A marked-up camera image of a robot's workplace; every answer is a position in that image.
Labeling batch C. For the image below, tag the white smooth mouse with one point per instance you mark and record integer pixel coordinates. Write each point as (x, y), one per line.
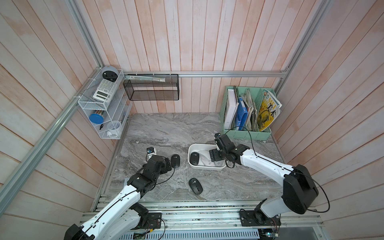
(205, 158)

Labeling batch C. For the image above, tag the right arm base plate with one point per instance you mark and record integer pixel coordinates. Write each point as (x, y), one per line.
(257, 219)

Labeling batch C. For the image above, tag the blue folder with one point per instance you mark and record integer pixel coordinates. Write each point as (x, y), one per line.
(242, 114)

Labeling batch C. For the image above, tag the black smooth mouse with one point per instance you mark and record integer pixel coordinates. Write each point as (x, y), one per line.
(175, 161)

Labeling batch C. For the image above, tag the black mesh wall basket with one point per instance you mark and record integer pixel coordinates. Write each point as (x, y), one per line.
(152, 87)

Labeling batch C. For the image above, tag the white wire wall shelf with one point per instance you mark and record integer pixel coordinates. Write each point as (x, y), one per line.
(118, 109)

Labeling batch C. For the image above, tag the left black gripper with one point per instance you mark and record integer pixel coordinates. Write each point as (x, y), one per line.
(164, 169)

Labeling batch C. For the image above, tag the newspapers stack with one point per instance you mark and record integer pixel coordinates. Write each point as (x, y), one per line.
(250, 122)

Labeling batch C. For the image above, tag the white calculator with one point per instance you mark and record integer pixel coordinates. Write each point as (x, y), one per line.
(105, 91)

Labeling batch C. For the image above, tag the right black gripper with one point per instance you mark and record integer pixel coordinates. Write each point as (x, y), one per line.
(213, 153)

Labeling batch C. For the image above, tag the round grey speaker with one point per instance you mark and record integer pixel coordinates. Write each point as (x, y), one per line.
(110, 73)

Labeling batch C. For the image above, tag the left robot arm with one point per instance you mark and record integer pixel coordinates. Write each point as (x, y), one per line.
(124, 212)

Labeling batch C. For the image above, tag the white binder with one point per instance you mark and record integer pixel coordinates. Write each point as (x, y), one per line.
(231, 108)

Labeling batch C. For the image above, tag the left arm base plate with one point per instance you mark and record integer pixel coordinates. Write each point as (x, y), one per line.
(150, 221)

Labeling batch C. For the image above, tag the black ribbed mouse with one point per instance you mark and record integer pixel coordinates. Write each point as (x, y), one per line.
(195, 186)

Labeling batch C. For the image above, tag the blue lid jar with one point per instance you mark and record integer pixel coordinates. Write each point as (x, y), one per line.
(97, 117)

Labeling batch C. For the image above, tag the yellow magazine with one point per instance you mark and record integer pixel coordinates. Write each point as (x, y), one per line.
(270, 109)

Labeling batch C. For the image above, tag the white plastic storage box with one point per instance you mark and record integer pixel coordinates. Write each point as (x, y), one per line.
(220, 165)

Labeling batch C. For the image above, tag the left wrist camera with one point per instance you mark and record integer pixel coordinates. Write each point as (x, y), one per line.
(150, 152)

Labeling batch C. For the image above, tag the green file organizer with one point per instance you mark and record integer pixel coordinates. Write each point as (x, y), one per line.
(256, 94)

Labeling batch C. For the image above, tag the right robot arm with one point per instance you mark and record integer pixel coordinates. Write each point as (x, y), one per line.
(299, 189)

